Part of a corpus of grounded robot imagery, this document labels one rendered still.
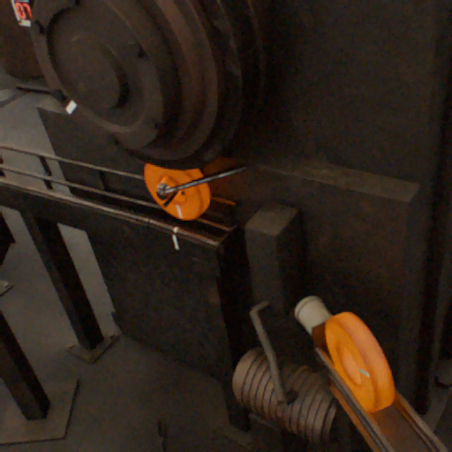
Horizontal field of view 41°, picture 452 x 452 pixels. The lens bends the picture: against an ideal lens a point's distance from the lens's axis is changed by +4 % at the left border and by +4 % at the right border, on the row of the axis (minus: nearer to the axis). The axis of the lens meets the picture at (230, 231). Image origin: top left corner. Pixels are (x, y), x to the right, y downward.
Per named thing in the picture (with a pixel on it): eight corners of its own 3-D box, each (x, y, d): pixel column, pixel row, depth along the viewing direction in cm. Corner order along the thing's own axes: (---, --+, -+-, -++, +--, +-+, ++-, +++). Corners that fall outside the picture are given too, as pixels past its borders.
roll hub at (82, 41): (209, 90, 93) (136, 159, 115) (86, -66, 89) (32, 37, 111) (188, 107, 90) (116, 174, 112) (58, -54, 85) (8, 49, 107)
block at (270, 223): (278, 278, 135) (268, 195, 120) (309, 290, 131) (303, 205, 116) (253, 309, 129) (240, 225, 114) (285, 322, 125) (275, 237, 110)
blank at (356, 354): (361, 389, 106) (344, 397, 105) (331, 306, 105) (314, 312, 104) (407, 417, 91) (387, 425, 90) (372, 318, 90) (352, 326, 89)
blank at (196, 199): (145, 146, 127) (134, 154, 125) (200, 155, 118) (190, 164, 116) (165, 205, 136) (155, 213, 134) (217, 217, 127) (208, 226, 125)
